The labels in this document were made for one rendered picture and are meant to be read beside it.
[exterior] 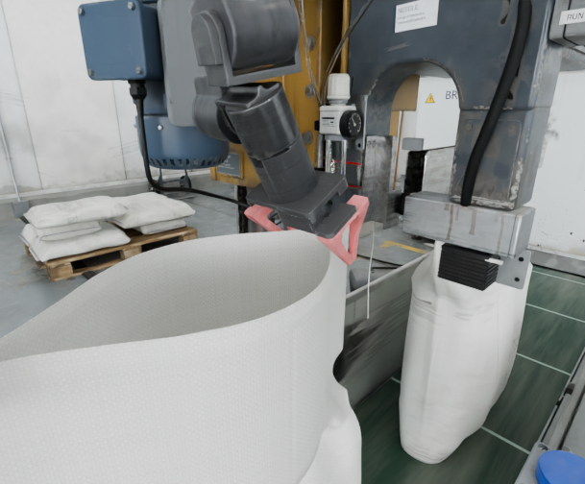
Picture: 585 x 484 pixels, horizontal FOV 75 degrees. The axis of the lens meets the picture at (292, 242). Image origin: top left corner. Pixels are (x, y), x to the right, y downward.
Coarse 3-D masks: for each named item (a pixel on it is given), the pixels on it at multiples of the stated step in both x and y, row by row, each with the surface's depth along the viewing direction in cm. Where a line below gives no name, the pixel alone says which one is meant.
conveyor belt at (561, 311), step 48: (528, 288) 179; (576, 288) 179; (528, 336) 141; (576, 336) 141; (384, 384) 116; (528, 384) 116; (384, 432) 99; (480, 432) 99; (528, 432) 99; (384, 480) 86; (432, 480) 86; (480, 480) 86
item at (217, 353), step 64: (192, 256) 44; (256, 256) 47; (320, 256) 50; (64, 320) 31; (128, 320) 39; (192, 320) 47; (256, 320) 27; (320, 320) 34; (0, 384) 23; (64, 384) 24; (128, 384) 26; (192, 384) 27; (256, 384) 29; (320, 384) 38; (0, 448) 24; (64, 448) 26; (128, 448) 27; (192, 448) 28; (256, 448) 31; (320, 448) 44
